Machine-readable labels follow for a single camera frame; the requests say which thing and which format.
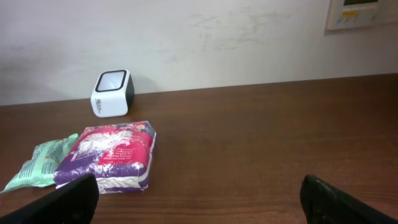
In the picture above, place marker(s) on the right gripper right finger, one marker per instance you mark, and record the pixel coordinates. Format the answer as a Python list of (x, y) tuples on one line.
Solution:
[(322, 203)]

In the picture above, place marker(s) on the white wall control panel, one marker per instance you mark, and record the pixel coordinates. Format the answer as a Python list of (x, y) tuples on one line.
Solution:
[(352, 14)]

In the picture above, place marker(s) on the teal wet wipes pack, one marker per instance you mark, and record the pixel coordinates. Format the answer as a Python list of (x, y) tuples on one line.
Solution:
[(38, 171)]

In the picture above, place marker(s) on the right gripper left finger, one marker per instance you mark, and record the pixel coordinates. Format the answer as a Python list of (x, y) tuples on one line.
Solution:
[(73, 203)]

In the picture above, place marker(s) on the red purple tissue package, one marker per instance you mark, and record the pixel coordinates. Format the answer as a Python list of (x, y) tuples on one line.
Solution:
[(118, 155)]

